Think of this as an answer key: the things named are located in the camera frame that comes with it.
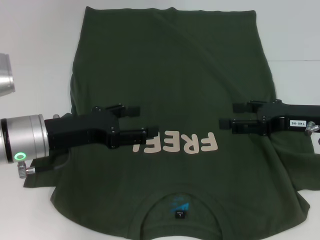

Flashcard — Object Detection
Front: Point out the arm silver cable plug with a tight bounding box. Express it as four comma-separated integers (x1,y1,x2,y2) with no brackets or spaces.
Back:
16,161,36,179
304,120,320,137

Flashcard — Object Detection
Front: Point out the dark green t-shirt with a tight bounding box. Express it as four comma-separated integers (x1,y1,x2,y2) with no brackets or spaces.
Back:
22,5,320,240

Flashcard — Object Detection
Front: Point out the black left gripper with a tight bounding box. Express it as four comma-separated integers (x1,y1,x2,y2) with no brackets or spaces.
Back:
44,103,160,151

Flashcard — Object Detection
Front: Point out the left arm silver cable plug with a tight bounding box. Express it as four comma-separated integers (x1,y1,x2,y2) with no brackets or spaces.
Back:
16,161,36,179

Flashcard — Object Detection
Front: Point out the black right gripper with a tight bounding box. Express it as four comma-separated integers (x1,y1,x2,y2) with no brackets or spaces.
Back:
218,99,320,137

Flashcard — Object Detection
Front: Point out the right arm silver cable plug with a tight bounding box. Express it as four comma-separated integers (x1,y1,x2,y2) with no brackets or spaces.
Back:
304,120,320,137

